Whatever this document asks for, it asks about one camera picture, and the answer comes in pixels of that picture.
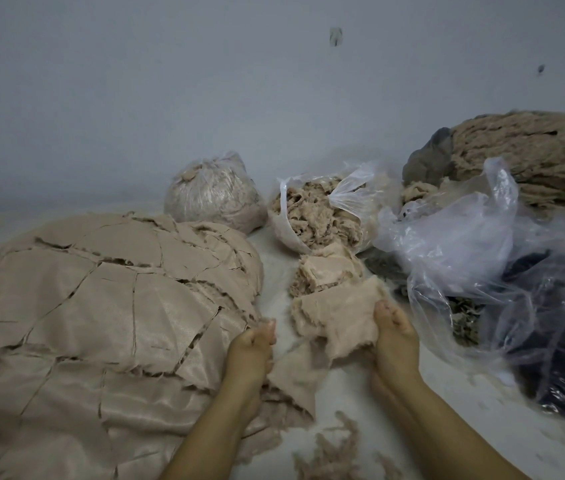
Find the person's right thumb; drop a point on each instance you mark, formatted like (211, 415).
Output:
(380, 319)

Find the loose beige thread clump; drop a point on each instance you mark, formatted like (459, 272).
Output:
(335, 452)

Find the large clear plastic bag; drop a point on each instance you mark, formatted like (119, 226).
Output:
(457, 254)

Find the tied plastic bag of threads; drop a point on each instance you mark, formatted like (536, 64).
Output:
(212, 192)

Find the person's right forearm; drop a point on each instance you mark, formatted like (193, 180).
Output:
(442, 434)

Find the big beige thread bundle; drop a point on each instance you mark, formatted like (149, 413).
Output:
(532, 154)

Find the pile of beige satin cloths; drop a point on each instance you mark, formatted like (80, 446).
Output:
(92, 314)

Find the small stack of frayed scraps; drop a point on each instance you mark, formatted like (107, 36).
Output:
(325, 269)

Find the dark thread scraps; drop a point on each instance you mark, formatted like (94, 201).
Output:
(387, 272)

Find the frayed beige fabric piece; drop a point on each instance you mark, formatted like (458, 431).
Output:
(335, 314)

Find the open plastic bag of threads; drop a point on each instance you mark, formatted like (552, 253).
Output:
(315, 212)

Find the grey cloth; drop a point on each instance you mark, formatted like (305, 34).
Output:
(430, 157)

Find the person's right hand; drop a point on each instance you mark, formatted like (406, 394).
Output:
(396, 352)

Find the person's left forearm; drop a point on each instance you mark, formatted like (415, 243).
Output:
(212, 439)

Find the person's left hand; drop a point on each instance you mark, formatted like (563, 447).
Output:
(245, 362)

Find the person's left thumb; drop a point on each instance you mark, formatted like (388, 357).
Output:
(266, 330)

